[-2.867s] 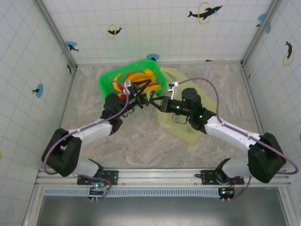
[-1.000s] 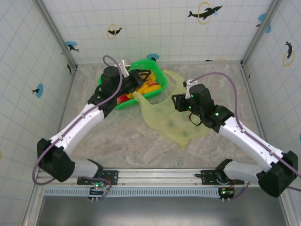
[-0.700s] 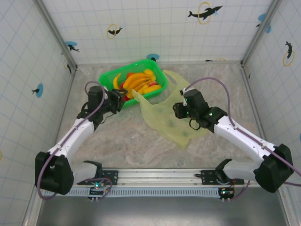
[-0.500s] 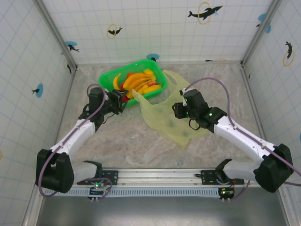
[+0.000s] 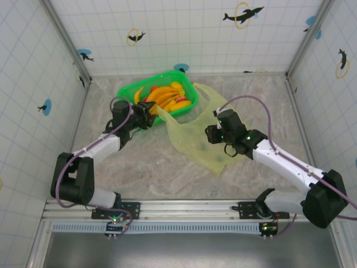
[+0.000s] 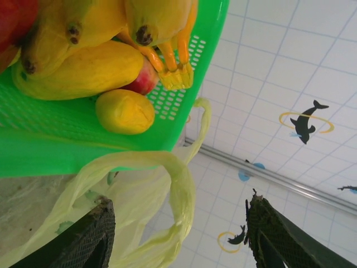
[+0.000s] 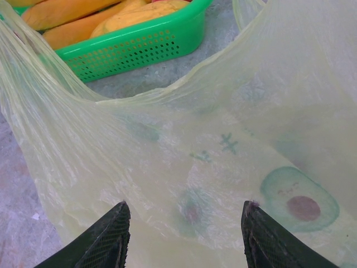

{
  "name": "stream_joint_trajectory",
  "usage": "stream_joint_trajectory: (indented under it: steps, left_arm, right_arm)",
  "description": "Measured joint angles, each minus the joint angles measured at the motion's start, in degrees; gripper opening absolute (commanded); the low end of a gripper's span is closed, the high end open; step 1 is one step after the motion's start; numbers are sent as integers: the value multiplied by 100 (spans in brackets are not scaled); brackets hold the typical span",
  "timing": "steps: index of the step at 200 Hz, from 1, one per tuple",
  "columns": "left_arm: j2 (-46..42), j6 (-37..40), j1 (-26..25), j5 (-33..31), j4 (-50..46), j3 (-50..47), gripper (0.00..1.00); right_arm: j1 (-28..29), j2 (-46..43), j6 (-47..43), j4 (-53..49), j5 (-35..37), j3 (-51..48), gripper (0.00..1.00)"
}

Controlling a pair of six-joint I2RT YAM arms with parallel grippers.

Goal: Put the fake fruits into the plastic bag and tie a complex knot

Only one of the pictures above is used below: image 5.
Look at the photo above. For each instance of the green plastic basket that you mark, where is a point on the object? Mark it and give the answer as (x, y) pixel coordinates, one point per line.
(125, 90)

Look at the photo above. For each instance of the yellow translucent plastic bag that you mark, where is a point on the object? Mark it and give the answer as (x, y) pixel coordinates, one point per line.
(189, 131)

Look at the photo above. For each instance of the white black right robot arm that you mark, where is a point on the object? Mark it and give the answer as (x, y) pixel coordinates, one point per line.
(281, 162)

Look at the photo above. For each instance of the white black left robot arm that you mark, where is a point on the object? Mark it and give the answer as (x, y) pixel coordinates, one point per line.
(107, 146)

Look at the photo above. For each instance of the single fake yellow banana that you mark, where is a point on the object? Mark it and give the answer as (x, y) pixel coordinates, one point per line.
(137, 96)

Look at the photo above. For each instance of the fake banana bunch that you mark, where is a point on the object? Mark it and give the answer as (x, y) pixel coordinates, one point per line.
(163, 95)

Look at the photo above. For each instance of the blue circle penguin sticker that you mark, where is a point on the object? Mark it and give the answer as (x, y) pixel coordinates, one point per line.
(181, 67)

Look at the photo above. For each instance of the blue circle shark sticker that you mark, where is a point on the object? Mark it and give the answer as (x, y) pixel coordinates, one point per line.
(83, 52)

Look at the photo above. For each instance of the right controller board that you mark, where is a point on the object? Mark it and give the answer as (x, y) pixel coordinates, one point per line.
(267, 229)

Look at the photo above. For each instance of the controller board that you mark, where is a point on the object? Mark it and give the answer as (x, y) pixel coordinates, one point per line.
(267, 229)
(113, 228)

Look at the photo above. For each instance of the left controller board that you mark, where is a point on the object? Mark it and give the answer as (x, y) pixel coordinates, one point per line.
(113, 228)

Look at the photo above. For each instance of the steel panel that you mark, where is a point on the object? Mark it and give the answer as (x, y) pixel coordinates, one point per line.
(189, 251)

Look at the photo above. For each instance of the blue circle fish sticker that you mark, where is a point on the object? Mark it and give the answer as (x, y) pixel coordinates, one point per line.
(311, 20)

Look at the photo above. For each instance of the aluminium frame bar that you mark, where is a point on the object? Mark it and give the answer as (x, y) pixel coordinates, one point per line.
(125, 74)

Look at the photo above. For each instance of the aluminium side rail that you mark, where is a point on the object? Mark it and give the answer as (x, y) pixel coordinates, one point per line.
(82, 111)
(300, 117)

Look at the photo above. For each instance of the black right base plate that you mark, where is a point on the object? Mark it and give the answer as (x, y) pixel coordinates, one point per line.
(246, 208)

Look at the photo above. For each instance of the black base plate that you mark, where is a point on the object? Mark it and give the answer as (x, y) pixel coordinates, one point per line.
(246, 208)
(134, 208)

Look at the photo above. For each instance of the aluminium frame post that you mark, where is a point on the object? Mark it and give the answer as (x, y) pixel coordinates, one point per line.
(306, 42)
(37, 248)
(67, 42)
(341, 245)

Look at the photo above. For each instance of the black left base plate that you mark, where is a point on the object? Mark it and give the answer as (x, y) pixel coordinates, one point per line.
(134, 208)

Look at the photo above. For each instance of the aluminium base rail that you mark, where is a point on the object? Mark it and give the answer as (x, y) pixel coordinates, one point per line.
(189, 208)

